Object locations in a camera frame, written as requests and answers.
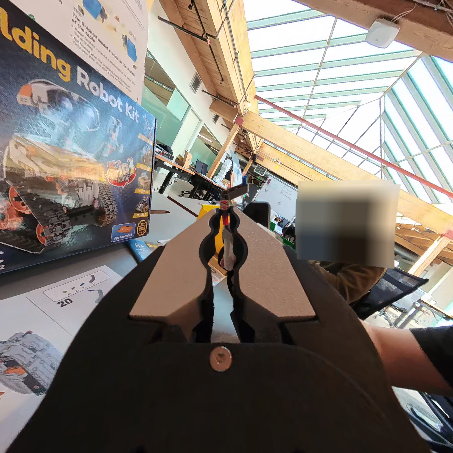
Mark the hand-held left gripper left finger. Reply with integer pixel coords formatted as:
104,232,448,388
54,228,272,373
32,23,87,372
129,209,217,343

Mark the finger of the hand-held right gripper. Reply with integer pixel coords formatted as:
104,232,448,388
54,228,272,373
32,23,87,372
220,226,237,271

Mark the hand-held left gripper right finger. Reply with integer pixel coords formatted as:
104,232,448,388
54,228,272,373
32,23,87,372
226,206,316,343

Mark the grey bent toy beam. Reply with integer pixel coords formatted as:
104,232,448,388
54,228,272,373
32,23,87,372
219,175,248,227

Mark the person's right forearm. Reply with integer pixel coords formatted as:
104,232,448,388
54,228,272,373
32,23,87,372
361,320,453,396

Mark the grey desk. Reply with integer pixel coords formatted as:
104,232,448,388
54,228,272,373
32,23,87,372
0,191,241,344

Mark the whiteboard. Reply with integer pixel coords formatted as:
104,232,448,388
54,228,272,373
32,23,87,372
253,175,298,213

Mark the blue cover booklet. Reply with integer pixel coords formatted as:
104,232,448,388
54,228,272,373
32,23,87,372
127,239,167,262

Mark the yellow plastic bin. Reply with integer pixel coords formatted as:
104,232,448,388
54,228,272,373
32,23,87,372
196,203,227,256

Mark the wooden background table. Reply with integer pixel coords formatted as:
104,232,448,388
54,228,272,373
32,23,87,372
155,154,227,200

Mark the black mesh chair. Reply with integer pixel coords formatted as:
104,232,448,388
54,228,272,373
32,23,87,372
350,267,429,321

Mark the open white instruction manual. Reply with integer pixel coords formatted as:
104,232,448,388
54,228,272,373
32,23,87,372
0,265,124,425

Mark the blue toy robot box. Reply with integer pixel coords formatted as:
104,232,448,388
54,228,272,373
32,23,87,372
0,0,157,275

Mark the white ceiling access point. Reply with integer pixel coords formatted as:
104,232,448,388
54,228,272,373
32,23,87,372
365,18,401,49

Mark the white printed sheet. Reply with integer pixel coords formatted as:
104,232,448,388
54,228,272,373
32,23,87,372
21,0,149,103

